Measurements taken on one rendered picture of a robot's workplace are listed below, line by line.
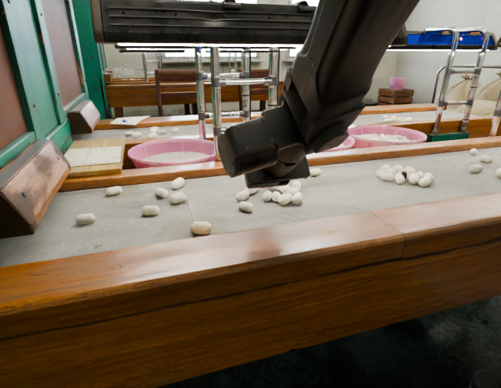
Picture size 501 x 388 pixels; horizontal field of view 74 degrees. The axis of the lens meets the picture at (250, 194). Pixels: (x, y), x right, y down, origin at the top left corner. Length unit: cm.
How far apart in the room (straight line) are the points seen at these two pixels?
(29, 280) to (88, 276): 7
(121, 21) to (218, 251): 41
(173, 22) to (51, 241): 42
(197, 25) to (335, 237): 43
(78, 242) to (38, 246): 6
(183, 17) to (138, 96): 270
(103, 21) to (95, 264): 39
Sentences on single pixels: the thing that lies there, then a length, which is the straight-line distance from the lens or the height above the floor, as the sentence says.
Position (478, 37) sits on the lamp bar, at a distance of 188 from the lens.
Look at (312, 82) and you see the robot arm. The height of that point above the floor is 100.
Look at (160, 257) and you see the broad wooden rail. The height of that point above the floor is 76.
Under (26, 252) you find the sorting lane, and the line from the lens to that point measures 63.
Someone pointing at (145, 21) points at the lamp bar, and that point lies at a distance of 66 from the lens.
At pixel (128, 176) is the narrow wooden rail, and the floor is 76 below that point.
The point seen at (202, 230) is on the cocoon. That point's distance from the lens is 57.
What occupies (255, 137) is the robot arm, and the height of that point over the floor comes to 94.
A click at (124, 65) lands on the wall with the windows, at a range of 566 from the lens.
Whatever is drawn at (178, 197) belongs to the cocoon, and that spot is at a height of 76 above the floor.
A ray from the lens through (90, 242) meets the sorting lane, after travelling 61.
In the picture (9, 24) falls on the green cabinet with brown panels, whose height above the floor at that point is 108.
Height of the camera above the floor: 102
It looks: 23 degrees down
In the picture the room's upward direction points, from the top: straight up
